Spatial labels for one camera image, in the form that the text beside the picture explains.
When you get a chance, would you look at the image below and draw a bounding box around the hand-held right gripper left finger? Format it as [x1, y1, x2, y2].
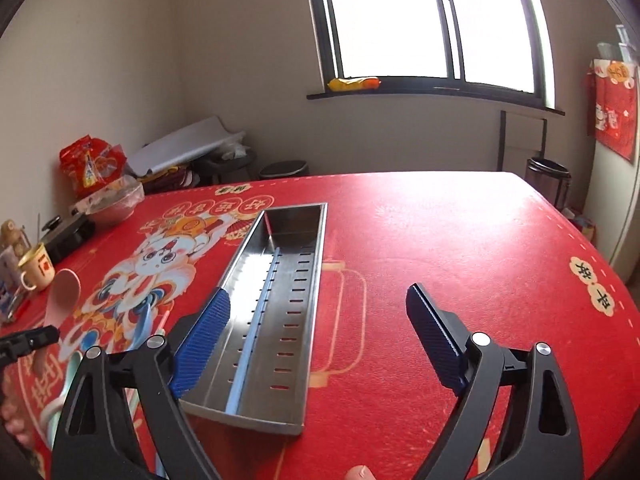
[50, 288, 232, 480]

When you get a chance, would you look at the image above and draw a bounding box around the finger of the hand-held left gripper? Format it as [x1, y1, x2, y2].
[0, 325, 59, 362]

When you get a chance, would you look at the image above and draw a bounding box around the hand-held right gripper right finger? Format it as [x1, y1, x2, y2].
[406, 283, 585, 480]

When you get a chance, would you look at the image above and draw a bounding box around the pink spoon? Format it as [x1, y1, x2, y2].
[30, 267, 83, 376]

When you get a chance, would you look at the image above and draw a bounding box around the stainless steel cutlery tray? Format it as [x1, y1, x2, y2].
[177, 202, 328, 436]

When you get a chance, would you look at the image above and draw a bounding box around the person's left hand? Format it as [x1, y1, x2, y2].
[0, 372, 33, 448]

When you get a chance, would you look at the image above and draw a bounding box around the small printed box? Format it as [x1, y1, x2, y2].
[0, 250, 31, 323]

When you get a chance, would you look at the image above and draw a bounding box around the yellow mug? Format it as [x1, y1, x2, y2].
[17, 242, 56, 292]

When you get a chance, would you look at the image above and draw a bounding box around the red printed tablecloth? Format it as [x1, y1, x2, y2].
[0, 170, 640, 480]

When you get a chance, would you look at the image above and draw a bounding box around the brown bear figurine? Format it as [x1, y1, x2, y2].
[0, 219, 27, 261]

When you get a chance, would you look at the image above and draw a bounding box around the black portable stove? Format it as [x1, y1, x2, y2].
[37, 214, 97, 264]

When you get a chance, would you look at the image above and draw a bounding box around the bowl with plastic wrap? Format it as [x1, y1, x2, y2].
[74, 175, 146, 227]

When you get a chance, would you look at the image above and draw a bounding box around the folded red cloth stack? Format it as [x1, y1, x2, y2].
[136, 164, 201, 192]

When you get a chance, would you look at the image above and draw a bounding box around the black stool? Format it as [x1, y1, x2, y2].
[192, 145, 256, 187]

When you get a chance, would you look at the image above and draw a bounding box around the colourful box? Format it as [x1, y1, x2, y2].
[561, 206, 597, 243]

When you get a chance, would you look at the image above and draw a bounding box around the red snack bag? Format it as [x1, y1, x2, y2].
[59, 135, 127, 198]

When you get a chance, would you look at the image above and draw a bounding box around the white paper roll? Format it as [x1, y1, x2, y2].
[127, 116, 247, 176]

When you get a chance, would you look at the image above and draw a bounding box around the yellow plastic packet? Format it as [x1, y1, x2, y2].
[327, 76, 381, 92]

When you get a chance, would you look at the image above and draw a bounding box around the red hanging decoration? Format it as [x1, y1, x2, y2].
[585, 57, 639, 162]

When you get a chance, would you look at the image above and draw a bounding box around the black framed window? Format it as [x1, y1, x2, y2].
[302, 0, 565, 113]

